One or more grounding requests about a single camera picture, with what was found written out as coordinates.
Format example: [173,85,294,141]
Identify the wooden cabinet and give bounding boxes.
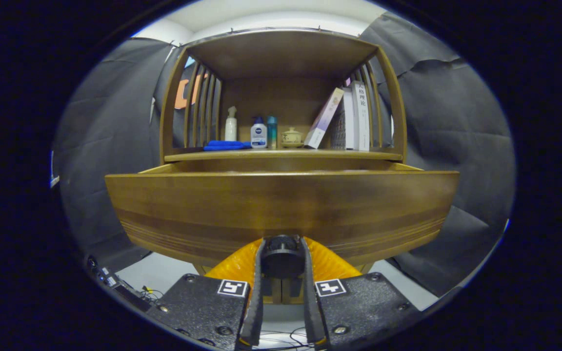
[159,28,407,305]

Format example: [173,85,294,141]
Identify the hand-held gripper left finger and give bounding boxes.
[147,238,267,349]

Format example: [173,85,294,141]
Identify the dark patterned book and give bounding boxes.
[331,88,355,150]

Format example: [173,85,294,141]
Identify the white bottle with blue cap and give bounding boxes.
[250,116,268,149]

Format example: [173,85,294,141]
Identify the white pump bottle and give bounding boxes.
[225,106,238,142]

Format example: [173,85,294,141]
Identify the wooden drawer with black knob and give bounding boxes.
[104,162,460,279]

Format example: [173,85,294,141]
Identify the white and blue device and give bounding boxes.
[50,151,61,189]

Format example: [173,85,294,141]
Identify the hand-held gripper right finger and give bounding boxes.
[301,236,421,349]

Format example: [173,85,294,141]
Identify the purple and white book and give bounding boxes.
[304,88,344,149]

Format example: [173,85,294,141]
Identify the wooden countertop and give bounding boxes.
[165,148,402,162]

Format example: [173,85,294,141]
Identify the beige lidded teacup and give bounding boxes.
[281,127,304,148]

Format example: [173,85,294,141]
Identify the blue folded cloth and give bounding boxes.
[203,140,252,152]

